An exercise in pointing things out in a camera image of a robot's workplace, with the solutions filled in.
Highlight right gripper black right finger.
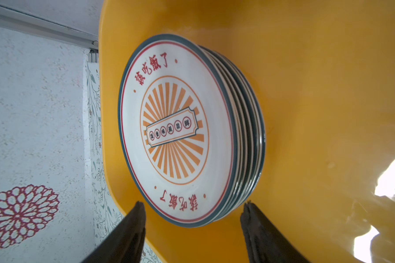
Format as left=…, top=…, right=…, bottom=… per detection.
left=240, top=202, right=308, bottom=263

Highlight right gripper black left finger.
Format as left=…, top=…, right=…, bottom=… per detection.
left=83, top=201, right=146, bottom=263

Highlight green rim plate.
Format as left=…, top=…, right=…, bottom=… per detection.
left=219, top=54, right=266, bottom=206
left=204, top=48, right=253, bottom=218

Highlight orange sunburst plate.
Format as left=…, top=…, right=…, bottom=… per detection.
left=118, top=34, right=239, bottom=228

